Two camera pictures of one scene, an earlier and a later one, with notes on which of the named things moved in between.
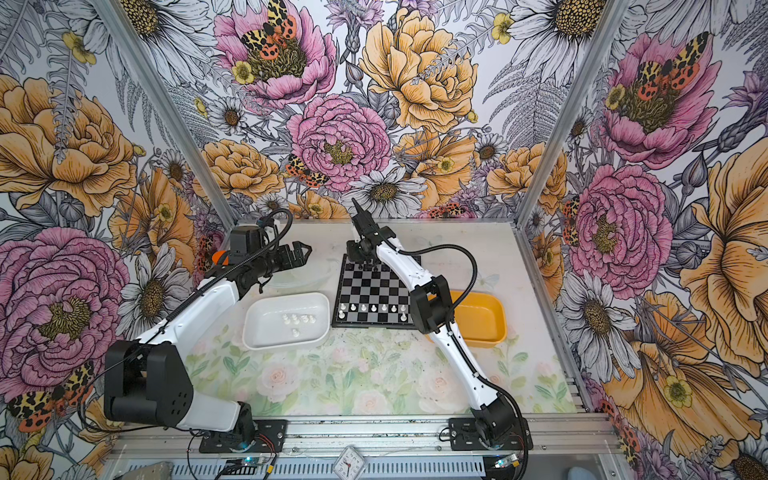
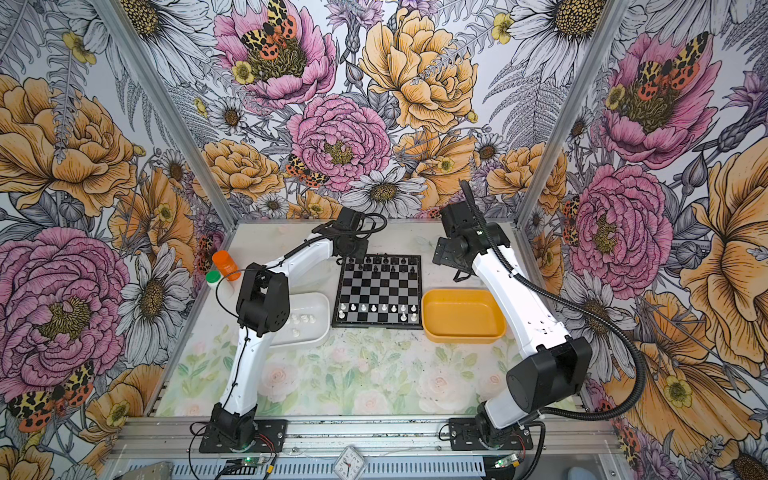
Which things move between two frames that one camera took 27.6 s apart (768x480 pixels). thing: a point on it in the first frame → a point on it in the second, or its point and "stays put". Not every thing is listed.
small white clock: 350,464 stays put
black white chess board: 368,296 stays put
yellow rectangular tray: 480,318 stays put
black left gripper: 286,255 → 359,253
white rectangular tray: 286,319 stays put
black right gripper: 353,256 → 443,252
